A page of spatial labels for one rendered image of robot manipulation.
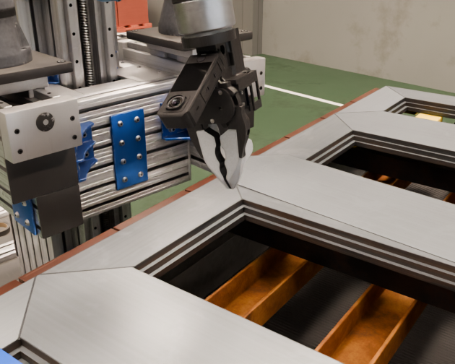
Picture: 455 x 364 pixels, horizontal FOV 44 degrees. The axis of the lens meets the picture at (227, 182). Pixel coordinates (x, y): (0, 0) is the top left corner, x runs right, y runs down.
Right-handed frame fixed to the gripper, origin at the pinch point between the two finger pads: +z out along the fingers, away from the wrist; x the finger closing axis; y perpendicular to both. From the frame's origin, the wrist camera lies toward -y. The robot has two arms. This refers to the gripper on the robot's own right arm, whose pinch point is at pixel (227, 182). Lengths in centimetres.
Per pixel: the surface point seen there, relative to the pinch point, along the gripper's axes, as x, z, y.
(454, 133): -20, 16, 68
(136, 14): 408, -4, 514
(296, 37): 191, 43, 486
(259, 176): 8.6, 9.4, 25.1
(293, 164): 5.3, 10.1, 33.6
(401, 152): -10, 16, 56
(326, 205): -6.1, 12.2, 19.7
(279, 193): 2.6, 10.5, 20.2
